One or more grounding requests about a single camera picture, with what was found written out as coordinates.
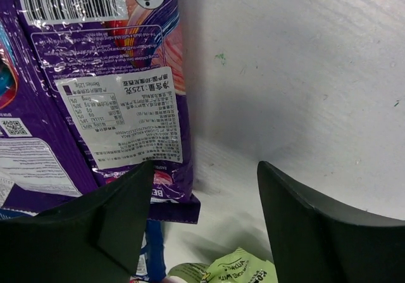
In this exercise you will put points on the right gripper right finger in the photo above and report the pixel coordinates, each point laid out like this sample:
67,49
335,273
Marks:
315,238

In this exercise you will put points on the green candy packet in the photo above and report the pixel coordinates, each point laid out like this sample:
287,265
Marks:
238,266

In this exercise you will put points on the purple candy bag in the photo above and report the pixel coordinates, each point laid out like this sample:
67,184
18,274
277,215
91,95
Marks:
90,89

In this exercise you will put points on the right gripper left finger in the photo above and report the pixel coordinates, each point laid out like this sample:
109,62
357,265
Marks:
94,238

